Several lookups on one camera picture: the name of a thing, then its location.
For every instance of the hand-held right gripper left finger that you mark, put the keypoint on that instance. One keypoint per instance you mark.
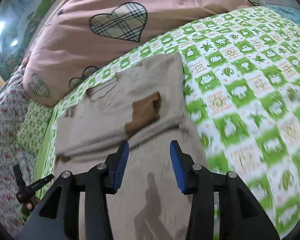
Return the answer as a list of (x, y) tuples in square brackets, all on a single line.
[(121, 166)]

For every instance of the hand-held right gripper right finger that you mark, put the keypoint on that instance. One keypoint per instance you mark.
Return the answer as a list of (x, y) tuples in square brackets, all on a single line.
[(178, 166)]

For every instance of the brown sock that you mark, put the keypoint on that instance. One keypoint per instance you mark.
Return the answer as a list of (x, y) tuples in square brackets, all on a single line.
[(145, 110)]

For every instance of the white red floral cloth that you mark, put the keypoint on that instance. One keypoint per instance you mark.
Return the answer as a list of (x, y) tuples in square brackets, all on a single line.
[(5, 130)]

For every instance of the beige printed cloth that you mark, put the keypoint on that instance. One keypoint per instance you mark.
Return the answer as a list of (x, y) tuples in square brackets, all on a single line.
[(140, 80)]

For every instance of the green checkered bedsheet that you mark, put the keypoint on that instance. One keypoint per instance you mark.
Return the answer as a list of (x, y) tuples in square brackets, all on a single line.
[(240, 92)]

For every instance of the pink quilt with plaid hearts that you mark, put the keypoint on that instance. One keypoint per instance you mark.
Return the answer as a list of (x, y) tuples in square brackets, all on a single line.
[(90, 55)]

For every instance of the light blue cloth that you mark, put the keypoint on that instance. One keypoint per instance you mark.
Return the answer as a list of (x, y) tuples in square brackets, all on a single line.
[(290, 15)]

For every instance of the landscape wall poster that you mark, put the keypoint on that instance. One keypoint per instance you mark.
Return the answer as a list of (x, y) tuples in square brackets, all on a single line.
[(10, 30)]

